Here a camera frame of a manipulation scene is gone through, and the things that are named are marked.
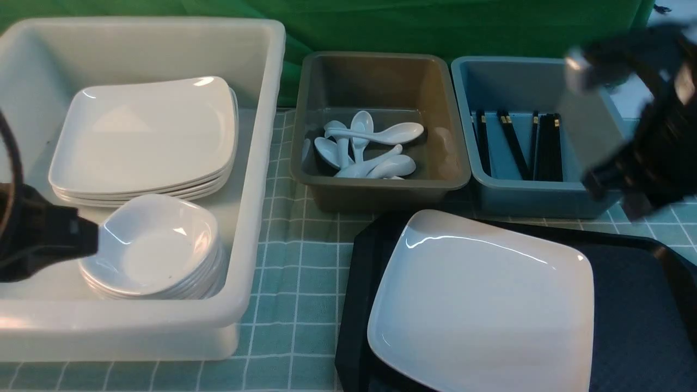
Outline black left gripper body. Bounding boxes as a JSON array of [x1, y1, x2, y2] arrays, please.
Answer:
[[1, 185, 99, 283]]

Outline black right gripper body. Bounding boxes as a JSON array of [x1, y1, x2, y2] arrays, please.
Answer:
[[564, 22, 696, 221]]

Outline white square rice plate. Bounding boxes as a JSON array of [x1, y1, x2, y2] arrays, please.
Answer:
[[366, 210, 594, 391]]

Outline top white square plate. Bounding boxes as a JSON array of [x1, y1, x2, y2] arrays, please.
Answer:
[[48, 76, 237, 194]]

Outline large white plastic tub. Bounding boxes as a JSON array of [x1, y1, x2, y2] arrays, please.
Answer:
[[1, 17, 285, 363]]

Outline stack of white bowls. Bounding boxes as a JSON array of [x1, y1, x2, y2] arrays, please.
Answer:
[[80, 238, 224, 300]]

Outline black chopstick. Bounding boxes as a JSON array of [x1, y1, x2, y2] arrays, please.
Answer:
[[496, 110, 533, 181], [529, 110, 539, 180], [537, 113, 563, 182]]

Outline top white small bowl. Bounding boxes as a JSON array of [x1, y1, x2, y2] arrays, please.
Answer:
[[80, 194, 219, 296]]

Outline black serving tray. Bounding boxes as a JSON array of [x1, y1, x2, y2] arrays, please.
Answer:
[[334, 212, 696, 391]]

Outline blue plastic bin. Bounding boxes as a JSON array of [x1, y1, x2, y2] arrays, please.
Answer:
[[451, 57, 626, 219]]

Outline green backdrop cloth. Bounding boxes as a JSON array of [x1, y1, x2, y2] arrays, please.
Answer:
[[1, 1, 654, 106]]

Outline white spoon in bin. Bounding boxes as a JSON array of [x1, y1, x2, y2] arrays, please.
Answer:
[[350, 110, 374, 163], [334, 144, 403, 179], [324, 121, 351, 169], [366, 155, 416, 179], [325, 122, 425, 145]]

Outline brown plastic bin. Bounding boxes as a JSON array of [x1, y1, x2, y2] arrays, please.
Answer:
[[290, 52, 472, 213]]

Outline black cable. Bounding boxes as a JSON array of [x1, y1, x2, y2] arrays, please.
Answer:
[[0, 109, 25, 240]]

